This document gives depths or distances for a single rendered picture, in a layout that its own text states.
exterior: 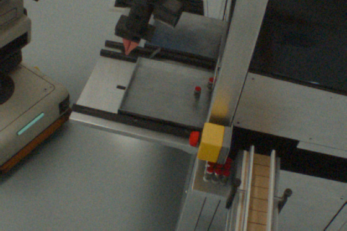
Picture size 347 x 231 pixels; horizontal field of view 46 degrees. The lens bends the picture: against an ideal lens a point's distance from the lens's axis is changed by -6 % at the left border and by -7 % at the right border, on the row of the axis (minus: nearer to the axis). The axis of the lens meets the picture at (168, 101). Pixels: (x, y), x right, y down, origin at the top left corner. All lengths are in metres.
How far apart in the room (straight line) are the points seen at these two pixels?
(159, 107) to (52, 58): 1.67
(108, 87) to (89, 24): 1.86
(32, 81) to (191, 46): 1.03
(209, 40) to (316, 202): 0.73
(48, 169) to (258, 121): 1.40
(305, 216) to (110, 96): 0.76
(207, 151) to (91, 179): 1.22
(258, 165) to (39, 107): 1.31
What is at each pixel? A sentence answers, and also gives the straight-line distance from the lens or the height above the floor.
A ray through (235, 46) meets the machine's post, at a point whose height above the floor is 1.27.
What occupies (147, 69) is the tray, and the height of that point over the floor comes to 0.88.
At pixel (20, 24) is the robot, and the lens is 1.86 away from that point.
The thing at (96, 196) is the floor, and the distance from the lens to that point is 2.18.
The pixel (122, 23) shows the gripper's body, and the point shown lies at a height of 1.18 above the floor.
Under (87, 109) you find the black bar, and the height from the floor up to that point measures 0.90.
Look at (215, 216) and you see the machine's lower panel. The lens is 1.53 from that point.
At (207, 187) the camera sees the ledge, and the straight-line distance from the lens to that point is 1.19.
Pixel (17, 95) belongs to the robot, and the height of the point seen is 0.28.
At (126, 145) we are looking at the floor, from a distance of 2.39.
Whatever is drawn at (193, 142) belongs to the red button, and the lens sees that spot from 1.11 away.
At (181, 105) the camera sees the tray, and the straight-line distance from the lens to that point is 1.37.
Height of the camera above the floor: 1.84
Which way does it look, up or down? 44 degrees down
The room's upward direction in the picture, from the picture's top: 9 degrees clockwise
